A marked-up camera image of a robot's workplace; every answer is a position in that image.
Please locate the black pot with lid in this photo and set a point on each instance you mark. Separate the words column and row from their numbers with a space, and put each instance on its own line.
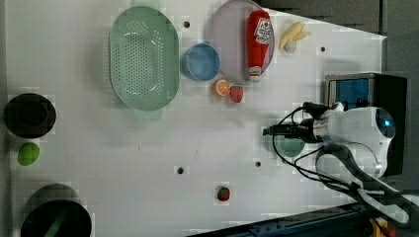
column 56, row 210

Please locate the lilac round plate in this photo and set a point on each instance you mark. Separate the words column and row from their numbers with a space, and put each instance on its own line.
column 227, row 33

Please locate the blue bowl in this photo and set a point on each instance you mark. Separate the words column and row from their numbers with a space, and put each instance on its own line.
column 200, row 62

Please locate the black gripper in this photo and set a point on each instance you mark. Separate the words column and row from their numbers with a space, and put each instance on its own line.
column 303, row 130

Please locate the toy orange slice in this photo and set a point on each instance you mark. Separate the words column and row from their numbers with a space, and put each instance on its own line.
column 221, row 87

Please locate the green perforated colander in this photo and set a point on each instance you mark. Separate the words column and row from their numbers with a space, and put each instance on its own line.
column 144, row 61

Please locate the red plush ketchup bottle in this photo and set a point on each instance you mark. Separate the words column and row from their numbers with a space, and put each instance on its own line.
column 258, row 35

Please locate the silver toaster oven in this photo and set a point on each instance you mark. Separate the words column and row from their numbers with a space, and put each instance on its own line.
column 374, row 90

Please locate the black round bowl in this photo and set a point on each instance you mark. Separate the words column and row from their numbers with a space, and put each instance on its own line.
column 30, row 115

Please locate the yellow toy banana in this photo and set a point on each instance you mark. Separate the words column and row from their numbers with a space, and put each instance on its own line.
column 291, row 36

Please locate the light green mug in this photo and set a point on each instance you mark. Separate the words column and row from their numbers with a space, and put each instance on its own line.
column 285, row 148

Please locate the yellow red emergency button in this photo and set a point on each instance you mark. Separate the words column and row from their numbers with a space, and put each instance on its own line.
column 381, row 230

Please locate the small red green strawberry toy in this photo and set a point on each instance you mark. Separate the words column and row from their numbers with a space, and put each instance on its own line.
column 223, row 194

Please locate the green toy lime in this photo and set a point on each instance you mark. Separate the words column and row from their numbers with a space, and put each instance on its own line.
column 28, row 154

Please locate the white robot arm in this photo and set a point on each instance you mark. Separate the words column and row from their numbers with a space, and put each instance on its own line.
column 352, row 156

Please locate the blue metal frame rail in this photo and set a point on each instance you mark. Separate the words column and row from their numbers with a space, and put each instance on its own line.
column 348, row 220

